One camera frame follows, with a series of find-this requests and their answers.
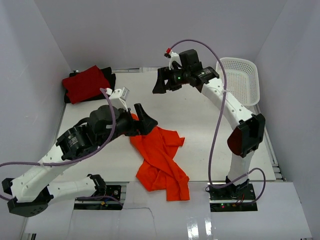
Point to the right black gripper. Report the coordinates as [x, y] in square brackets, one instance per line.
[164, 74]

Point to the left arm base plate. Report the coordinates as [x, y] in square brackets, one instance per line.
[116, 190]

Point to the folded black t shirt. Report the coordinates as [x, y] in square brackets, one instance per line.
[111, 77]

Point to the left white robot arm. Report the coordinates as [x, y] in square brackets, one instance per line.
[32, 192]

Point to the folded red t shirt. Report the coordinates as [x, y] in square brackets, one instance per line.
[85, 83]

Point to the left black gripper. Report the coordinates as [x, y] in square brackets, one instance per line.
[145, 123]

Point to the white label strip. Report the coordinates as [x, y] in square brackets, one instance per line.
[155, 69]

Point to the orange t shirt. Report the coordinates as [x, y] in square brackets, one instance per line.
[159, 171]

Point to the white plastic basket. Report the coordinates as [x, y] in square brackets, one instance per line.
[242, 79]

